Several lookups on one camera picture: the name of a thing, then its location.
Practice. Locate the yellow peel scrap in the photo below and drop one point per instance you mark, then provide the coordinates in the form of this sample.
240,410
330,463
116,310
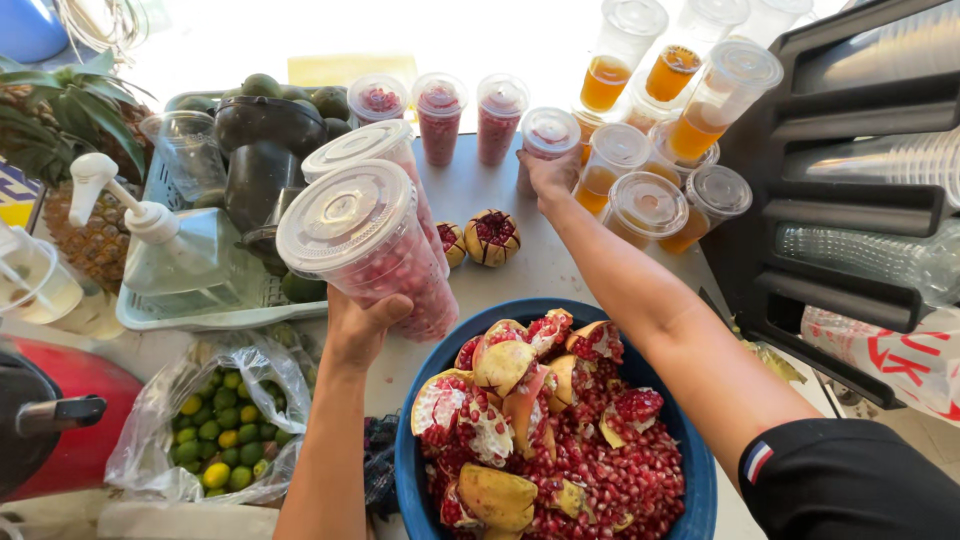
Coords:
772,361

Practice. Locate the clear bag of limes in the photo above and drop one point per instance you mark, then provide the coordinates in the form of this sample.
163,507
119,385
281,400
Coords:
217,435

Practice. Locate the white pump dispenser bottle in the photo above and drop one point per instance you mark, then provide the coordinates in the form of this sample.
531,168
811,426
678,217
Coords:
172,255

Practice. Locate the blue plastic bowl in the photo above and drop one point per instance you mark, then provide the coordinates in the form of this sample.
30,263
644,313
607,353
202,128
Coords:
412,465

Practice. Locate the black cup dispenser rack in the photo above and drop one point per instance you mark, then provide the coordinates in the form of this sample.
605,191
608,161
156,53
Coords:
840,187

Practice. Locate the blue plastic container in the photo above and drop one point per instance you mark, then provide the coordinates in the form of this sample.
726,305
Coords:
30,26

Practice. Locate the pale plastic basket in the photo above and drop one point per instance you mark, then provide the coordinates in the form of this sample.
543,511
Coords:
217,311

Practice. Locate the pomegranate seed cup lid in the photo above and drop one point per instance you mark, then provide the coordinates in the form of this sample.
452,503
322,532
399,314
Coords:
375,142
377,99
439,120
499,120
550,133

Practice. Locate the yellow cloth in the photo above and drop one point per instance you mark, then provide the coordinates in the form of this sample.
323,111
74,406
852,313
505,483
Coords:
349,70

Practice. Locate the person's left hand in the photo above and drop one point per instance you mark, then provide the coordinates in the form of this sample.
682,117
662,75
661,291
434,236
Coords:
352,334

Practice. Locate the heap of pomegranate seeds and peels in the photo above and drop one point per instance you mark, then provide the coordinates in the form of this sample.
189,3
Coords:
570,442

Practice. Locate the white plastic bag red print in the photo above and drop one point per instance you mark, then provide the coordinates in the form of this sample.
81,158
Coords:
900,360

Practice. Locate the red and black appliance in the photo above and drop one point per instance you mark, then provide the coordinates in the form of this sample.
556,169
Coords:
67,420

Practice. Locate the large pomegranate seed cup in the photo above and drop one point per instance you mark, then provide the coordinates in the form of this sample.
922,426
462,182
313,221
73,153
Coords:
360,232

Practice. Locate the small cut pomegranate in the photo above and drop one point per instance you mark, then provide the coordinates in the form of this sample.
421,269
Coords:
450,244

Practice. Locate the green round fruit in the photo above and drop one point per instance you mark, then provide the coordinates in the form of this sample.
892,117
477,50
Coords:
331,103
303,288
262,85
338,128

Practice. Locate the person's right hand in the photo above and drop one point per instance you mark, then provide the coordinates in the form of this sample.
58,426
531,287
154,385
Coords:
553,180

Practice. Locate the group of orange juice cups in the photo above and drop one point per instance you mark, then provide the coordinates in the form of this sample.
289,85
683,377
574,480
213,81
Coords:
645,202

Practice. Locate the pineapple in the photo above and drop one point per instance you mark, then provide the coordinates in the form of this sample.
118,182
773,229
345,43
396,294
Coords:
82,150

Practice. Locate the large cut pomegranate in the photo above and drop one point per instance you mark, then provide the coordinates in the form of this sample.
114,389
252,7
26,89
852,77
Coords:
492,238

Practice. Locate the clear cup with spoon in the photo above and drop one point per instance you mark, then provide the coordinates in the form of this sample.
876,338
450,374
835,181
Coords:
37,285

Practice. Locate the black manual juicer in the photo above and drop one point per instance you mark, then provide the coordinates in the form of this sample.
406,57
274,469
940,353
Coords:
262,157

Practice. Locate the dark cloth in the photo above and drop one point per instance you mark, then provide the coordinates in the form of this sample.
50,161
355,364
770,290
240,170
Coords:
381,465

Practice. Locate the clear plastic jar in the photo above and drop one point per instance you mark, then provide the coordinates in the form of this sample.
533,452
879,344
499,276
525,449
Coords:
187,154

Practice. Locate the black sleeve with striped patch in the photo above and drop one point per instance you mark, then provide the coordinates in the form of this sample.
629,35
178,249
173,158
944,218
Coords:
855,480

